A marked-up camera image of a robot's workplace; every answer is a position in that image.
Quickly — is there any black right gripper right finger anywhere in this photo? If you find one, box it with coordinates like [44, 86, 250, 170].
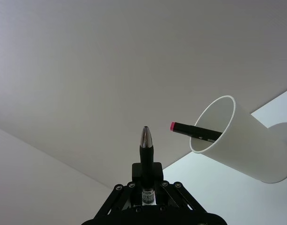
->
[152, 162, 207, 210]

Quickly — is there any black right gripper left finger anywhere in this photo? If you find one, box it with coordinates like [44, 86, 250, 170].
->
[93, 162, 142, 218]

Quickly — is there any black pen with silver tip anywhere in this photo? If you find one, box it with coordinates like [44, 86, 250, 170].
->
[139, 126, 157, 206]

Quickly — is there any black marker with pink end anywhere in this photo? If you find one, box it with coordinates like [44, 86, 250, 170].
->
[169, 121, 224, 144]

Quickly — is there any white paper cup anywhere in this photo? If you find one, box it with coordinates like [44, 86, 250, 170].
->
[189, 95, 287, 184]

